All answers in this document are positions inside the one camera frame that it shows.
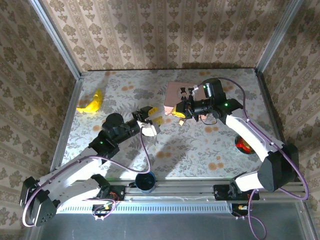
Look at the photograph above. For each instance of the grey metal sheet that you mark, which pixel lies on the grey metal sheet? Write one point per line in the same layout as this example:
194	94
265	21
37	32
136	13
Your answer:
162	227

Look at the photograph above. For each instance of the brass padlock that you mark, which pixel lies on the brass padlock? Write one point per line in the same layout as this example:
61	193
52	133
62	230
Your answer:
181	122

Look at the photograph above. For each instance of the blue mug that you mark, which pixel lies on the blue mug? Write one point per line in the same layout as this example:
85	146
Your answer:
145	181

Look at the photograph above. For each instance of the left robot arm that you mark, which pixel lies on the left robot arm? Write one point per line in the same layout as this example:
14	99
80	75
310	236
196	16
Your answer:
75	167

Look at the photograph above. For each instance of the red object in dark bowl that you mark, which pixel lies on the red object in dark bowl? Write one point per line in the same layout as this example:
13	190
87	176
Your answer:
242	145

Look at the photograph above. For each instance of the small connector board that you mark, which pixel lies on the small connector board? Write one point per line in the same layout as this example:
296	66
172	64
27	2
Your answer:
236	208
98	208

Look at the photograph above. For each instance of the yellow banana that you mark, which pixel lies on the yellow banana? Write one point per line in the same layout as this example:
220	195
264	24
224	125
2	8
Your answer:
93	102

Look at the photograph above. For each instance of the aluminium corner post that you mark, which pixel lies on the aluminium corner post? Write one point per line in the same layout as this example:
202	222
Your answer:
56	37
278	37

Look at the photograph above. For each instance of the pink tin box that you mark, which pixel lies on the pink tin box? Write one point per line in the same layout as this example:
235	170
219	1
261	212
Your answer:
172	92

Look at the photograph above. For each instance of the aluminium side rail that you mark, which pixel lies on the aluminium side rail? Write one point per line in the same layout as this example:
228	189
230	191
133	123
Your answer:
268	100
72	105

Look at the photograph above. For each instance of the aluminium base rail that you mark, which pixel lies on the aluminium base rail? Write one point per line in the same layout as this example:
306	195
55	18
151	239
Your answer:
175	190

